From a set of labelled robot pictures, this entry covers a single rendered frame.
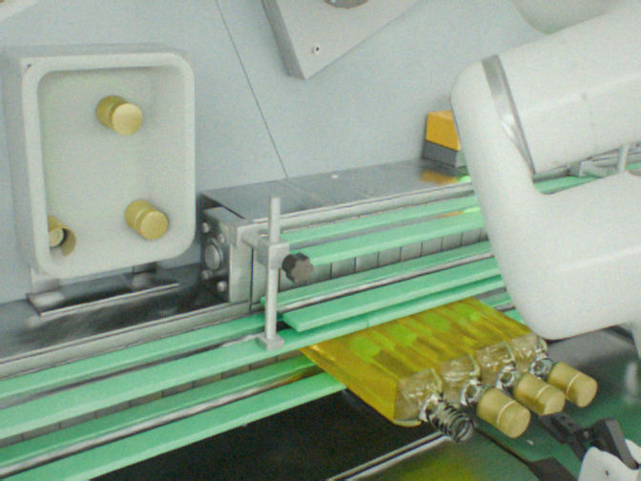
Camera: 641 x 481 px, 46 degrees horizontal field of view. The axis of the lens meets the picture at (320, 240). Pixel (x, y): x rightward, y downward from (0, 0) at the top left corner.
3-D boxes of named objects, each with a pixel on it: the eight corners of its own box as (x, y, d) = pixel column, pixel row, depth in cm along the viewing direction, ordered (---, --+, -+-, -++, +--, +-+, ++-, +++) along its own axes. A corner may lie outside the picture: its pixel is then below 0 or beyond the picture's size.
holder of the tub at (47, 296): (21, 296, 86) (43, 324, 80) (-3, 46, 76) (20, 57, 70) (162, 267, 95) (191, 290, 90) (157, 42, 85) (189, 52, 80)
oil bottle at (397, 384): (295, 350, 95) (409, 439, 80) (296, 310, 93) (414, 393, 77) (331, 339, 99) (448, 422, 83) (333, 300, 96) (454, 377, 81)
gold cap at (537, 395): (509, 405, 84) (542, 425, 81) (514, 377, 83) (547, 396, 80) (530, 396, 86) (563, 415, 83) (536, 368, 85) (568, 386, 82)
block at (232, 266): (196, 284, 91) (224, 307, 86) (196, 209, 88) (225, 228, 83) (222, 278, 93) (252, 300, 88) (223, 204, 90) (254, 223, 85)
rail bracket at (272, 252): (225, 322, 87) (285, 371, 78) (227, 179, 81) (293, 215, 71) (248, 315, 89) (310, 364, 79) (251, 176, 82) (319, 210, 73)
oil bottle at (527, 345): (399, 320, 105) (519, 393, 89) (402, 282, 103) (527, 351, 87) (428, 310, 108) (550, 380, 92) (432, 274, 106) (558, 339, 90)
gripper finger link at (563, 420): (608, 457, 70) (562, 416, 76) (614, 428, 69) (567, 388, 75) (579, 464, 69) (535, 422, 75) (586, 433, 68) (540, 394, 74)
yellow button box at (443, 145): (420, 156, 116) (455, 169, 110) (425, 107, 113) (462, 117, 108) (453, 152, 120) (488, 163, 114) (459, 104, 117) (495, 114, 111)
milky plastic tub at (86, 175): (15, 256, 83) (40, 285, 77) (-5, 46, 75) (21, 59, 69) (163, 229, 93) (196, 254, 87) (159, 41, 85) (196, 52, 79)
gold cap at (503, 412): (474, 422, 81) (506, 443, 78) (478, 393, 80) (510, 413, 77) (496, 411, 83) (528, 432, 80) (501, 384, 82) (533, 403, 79)
